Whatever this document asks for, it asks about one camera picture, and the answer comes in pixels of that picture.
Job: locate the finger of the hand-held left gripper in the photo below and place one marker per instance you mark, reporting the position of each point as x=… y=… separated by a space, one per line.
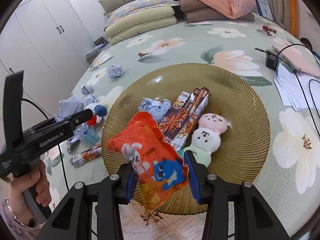
x=80 y=116

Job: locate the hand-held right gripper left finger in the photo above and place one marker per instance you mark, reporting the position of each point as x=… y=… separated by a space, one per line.
x=131 y=187

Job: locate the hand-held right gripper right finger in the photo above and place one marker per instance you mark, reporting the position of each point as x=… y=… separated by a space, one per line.
x=193 y=177

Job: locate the white blue duck plush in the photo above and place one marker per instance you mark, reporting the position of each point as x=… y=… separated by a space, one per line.
x=98 y=111

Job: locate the orange printed plush pouch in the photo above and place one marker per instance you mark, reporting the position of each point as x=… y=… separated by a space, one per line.
x=150 y=160

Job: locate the foil-wrapped snack stick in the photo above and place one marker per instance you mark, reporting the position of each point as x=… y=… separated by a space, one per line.
x=175 y=110
x=190 y=110
x=185 y=135
x=87 y=155

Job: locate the three-ball plush skewer toy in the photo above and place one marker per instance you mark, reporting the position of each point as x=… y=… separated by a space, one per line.
x=207 y=137

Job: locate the gold ribbed glass plate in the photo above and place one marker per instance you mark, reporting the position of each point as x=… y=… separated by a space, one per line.
x=237 y=142

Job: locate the person's left forearm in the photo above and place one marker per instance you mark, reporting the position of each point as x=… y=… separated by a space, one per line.
x=12 y=230

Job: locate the person's left hand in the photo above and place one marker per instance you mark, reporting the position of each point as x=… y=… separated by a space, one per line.
x=20 y=192

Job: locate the pile of magazines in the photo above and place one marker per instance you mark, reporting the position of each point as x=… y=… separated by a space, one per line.
x=96 y=48

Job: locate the white wardrobe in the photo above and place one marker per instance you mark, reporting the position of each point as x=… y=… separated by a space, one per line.
x=50 y=30

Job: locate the floral grey pillow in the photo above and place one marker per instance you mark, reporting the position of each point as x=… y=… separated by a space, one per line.
x=140 y=7

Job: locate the stack of white papers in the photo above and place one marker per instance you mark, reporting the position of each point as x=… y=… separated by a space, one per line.
x=290 y=90

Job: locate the floral green bedsheet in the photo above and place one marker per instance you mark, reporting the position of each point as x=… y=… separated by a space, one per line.
x=200 y=42

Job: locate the black power adapter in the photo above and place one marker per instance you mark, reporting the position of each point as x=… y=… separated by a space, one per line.
x=272 y=61

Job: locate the pink notebook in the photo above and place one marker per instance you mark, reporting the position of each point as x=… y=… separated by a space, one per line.
x=302 y=60

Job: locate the red ornament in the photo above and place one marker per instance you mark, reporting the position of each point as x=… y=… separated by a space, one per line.
x=268 y=29

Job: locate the blue white paper bag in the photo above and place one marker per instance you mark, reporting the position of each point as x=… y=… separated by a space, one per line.
x=264 y=6

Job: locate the beige orange curtain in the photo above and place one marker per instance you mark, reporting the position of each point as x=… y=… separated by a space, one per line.
x=282 y=2

